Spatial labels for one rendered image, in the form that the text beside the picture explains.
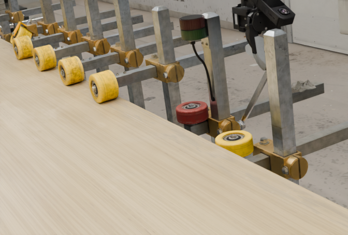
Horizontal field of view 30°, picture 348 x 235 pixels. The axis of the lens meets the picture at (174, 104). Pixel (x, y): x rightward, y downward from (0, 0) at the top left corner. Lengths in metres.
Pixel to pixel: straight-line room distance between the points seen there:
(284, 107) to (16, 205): 0.57
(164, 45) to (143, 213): 0.73
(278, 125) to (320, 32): 4.10
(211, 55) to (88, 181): 0.45
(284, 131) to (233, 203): 0.31
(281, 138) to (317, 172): 1.92
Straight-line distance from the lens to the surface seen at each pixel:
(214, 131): 1.62
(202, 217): 1.10
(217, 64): 1.56
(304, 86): 1.79
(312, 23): 5.53
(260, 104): 1.72
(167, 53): 1.78
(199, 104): 1.63
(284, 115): 1.38
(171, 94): 1.80
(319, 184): 3.20
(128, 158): 1.37
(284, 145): 1.41
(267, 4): 1.46
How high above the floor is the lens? 1.43
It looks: 18 degrees down
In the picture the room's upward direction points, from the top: 8 degrees counter-clockwise
